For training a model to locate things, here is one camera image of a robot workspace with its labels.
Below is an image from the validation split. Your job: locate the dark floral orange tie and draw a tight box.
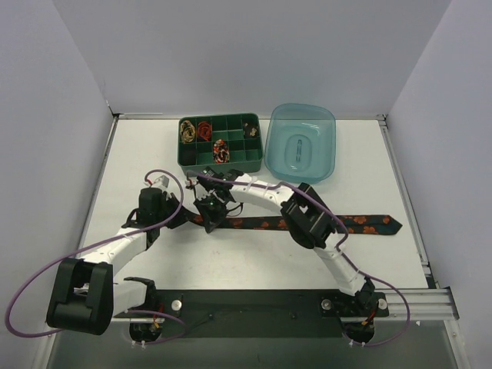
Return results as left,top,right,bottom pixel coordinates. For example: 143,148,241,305
217,214,403,236

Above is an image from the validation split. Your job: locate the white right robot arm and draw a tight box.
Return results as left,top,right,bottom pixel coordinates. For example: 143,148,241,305
194,169,378,310

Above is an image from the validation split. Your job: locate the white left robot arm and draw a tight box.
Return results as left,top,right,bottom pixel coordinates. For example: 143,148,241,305
46,185,185,335

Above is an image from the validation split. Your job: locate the red white rolled tie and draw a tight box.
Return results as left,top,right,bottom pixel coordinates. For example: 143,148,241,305
213,139,230,164

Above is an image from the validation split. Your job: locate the green compartment organizer box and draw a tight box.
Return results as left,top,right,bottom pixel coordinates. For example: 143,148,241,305
178,113,264,173

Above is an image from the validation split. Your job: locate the beige rolled tie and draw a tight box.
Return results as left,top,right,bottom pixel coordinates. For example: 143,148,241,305
180,120,196,144

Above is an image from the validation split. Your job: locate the dark rolled tie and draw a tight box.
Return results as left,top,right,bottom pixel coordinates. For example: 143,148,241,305
242,121,258,139

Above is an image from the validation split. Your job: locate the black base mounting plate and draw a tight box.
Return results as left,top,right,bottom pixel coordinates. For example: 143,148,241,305
111,288,387,339

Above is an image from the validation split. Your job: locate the teal transparent plastic tub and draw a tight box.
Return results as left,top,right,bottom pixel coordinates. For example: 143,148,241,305
264,103,337,185

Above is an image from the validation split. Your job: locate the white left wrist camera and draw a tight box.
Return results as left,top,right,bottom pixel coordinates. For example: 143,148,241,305
152,175,169,191

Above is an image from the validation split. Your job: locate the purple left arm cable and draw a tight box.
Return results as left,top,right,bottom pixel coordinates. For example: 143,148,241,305
6,168,189,343

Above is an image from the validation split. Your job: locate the aluminium front rail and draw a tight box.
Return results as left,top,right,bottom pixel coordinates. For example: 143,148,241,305
45,287,460,323

